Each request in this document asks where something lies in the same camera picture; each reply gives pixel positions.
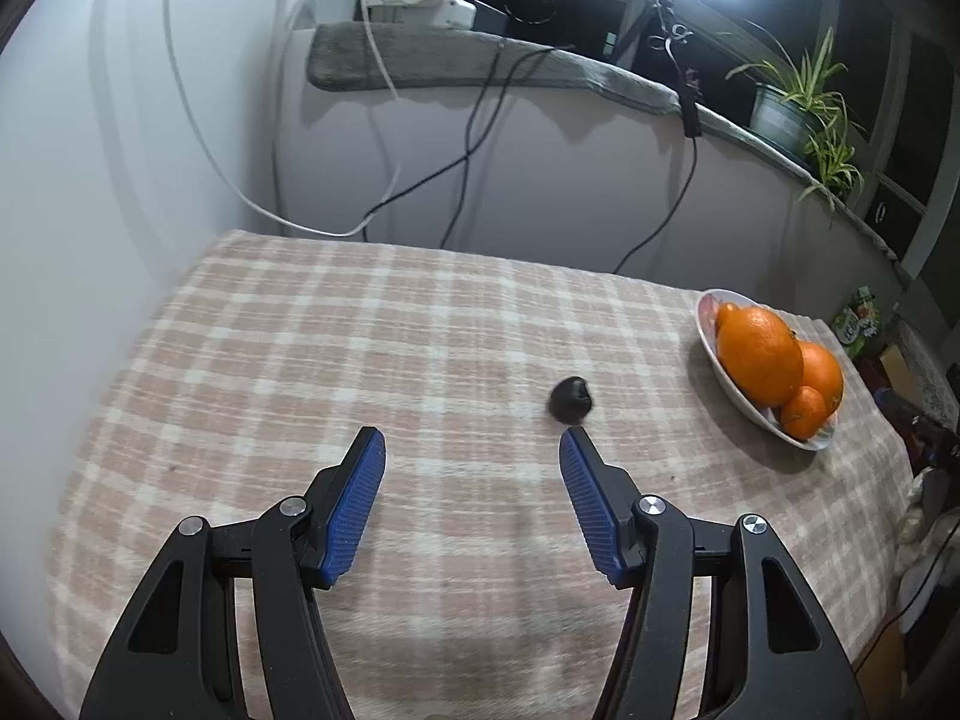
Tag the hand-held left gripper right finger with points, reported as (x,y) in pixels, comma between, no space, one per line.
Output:
(592,510)

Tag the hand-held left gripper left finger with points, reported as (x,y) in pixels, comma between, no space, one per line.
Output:
(352,510)

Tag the dark brown chestnut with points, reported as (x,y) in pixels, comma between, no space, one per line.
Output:
(571,399)

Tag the floral white plate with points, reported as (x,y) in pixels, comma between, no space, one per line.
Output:
(739,399)

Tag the large oval orange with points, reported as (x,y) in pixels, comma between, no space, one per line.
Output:
(757,356)

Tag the small mandarin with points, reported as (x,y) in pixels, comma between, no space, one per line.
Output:
(804,414)

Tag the large round orange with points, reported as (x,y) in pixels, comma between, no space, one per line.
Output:
(823,375)

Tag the beige checked tablecloth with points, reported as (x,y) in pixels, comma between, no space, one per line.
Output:
(375,345)

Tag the green snack packet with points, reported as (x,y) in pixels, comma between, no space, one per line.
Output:
(859,322)

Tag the grey plant pot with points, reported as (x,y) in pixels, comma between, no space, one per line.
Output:
(776,120)

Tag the grey sill cloth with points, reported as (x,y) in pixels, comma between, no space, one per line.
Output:
(420,60)

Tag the green spider plant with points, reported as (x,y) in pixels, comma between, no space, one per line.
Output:
(817,112)

